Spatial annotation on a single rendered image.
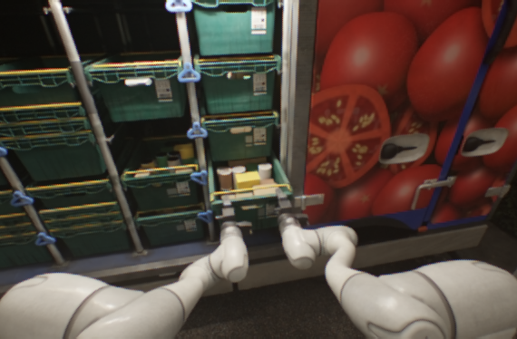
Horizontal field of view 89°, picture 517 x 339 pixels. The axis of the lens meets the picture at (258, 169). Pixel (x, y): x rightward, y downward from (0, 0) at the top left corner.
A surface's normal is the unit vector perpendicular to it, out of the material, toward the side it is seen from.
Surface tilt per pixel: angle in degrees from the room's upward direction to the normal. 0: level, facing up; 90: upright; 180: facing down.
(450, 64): 90
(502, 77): 90
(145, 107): 92
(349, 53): 90
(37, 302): 12
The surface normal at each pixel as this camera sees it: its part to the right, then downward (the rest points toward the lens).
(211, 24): 0.19, 0.57
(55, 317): 0.03, -0.50
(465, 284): 0.01, -0.78
